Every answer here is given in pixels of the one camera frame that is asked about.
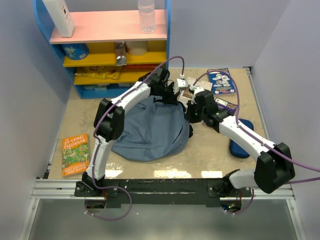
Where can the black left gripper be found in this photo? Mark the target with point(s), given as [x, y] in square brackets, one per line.
[172, 98]

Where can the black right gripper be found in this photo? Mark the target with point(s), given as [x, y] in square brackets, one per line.
[190, 105]

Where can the white coffee cover book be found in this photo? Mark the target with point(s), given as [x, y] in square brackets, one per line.
[186, 96]

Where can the blue fabric backpack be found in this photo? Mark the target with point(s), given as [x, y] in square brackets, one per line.
[153, 130]

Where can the blue zip pencil case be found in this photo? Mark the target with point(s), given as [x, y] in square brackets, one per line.
[234, 149]

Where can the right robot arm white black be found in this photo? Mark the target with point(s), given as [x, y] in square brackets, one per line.
[273, 168]

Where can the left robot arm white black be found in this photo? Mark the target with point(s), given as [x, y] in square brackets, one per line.
[109, 122]

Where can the yellow snack bag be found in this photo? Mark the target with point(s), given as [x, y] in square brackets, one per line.
[99, 72]

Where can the purple cover book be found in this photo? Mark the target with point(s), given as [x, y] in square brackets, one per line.
[223, 104]

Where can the blue cartoon book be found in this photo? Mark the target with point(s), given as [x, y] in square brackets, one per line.
[221, 82]

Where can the red flat box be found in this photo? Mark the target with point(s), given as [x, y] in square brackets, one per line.
[141, 66]

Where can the blue shelf unit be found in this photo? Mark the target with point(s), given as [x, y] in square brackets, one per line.
[100, 30]

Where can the clear plastic water bottle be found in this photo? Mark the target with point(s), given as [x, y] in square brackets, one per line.
[147, 16]

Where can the blue round tin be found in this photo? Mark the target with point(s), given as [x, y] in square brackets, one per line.
[76, 51]

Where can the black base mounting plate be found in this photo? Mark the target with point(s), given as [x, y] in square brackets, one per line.
[161, 191]

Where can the orange green children book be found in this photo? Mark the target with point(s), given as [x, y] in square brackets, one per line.
[75, 154]

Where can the white rectangular box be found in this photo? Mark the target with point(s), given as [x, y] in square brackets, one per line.
[61, 17]

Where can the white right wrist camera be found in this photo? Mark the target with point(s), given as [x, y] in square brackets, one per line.
[194, 89]

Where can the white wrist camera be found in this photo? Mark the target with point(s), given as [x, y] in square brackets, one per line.
[182, 83]
[194, 89]

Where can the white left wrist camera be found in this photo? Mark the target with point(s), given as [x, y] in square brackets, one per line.
[182, 83]

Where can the aluminium frame rail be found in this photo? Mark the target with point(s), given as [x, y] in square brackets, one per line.
[65, 189]

